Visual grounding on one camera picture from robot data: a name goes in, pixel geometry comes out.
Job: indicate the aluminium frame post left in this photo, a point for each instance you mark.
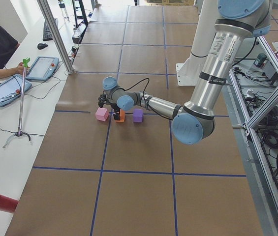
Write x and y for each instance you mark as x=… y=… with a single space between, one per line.
x=48 y=16

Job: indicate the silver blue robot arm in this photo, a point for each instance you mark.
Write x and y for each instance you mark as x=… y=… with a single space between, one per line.
x=222 y=27

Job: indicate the aluminium truss frame right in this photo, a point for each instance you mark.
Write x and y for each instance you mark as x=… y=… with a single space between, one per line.
x=253 y=91

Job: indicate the silver reacher grabber tool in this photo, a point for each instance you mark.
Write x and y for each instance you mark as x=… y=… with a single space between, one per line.
x=20 y=133

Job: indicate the blue teach pendant tablet far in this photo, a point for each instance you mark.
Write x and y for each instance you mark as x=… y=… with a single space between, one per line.
x=42 y=69

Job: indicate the purple foam cube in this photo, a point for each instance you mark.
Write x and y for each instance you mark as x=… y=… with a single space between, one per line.
x=137 y=115

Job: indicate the black computer mouse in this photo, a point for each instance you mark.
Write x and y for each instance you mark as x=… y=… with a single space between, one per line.
x=41 y=46

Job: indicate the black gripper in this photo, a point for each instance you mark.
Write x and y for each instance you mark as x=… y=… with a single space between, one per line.
x=115 y=107

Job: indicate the brown paper table cover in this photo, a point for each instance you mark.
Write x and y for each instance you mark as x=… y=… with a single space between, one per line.
x=94 y=178

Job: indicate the orange foam cube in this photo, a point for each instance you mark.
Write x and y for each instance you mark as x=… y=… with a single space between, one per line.
x=122 y=116

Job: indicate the person's hand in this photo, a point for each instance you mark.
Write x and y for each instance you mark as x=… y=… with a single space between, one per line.
x=21 y=68

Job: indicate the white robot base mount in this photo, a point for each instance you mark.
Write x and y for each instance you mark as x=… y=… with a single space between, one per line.
x=189 y=71

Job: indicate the pink foam cube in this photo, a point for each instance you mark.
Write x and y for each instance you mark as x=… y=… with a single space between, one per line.
x=102 y=114

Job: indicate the blue teach pendant tablet near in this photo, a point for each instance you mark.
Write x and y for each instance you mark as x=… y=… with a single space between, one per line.
x=10 y=90

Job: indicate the blue teach pendant tablet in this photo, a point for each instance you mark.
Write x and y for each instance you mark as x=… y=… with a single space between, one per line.
x=10 y=90
x=42 y=69

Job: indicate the black keyboard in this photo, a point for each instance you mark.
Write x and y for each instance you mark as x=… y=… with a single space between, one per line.
x=47 y=35

